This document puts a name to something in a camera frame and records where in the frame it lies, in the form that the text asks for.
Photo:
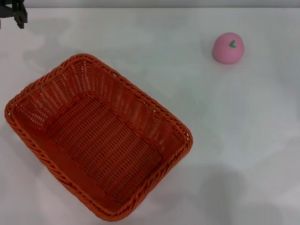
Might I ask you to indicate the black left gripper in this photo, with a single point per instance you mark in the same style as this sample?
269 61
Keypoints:
9 11

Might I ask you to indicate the orange woven plastic basket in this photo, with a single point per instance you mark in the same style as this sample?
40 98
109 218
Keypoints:
105 140

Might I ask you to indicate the pink peach toy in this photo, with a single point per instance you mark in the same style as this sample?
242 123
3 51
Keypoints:
226 52

